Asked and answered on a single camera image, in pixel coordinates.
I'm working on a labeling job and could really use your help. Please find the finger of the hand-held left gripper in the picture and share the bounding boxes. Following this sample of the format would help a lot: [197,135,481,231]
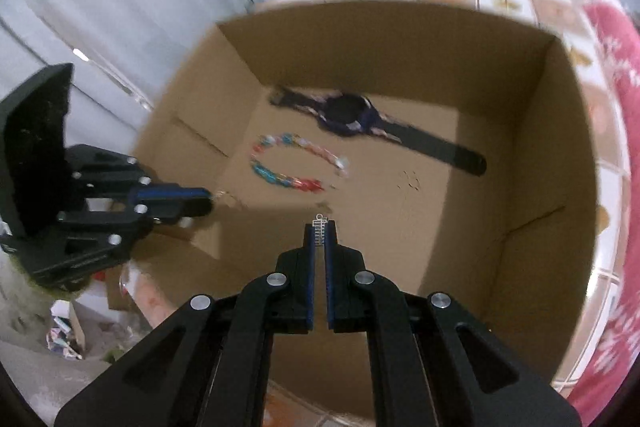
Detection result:
[0,201,214,292]
[66,144,214,204]

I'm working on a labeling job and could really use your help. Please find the white curtain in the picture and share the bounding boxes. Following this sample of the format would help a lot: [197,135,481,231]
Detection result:
[0,0,263,148]

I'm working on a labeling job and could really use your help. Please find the dark blue smartwatch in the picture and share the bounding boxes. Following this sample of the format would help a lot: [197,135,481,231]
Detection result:
[270,87,488,178]

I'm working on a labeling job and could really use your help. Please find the brown cardboard box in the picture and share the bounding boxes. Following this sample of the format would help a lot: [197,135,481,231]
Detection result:
[120,0,601,423]

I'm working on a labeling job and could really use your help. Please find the crumpled colourful paper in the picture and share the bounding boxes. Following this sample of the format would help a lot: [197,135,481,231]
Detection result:
[45,302,123,364]

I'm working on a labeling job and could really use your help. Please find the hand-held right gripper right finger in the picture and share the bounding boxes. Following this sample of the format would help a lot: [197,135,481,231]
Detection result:
[324,220,584,427]

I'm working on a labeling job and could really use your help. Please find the pink floral blanket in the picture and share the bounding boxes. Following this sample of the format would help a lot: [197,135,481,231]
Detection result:
[570,0,640,419]

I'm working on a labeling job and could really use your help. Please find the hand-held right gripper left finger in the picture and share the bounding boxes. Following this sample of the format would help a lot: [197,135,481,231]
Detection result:
[52,222,318,427]

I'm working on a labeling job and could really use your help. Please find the multicoloured beaded bracelet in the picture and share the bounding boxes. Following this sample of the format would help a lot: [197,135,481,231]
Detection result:
[249,132,351,196]

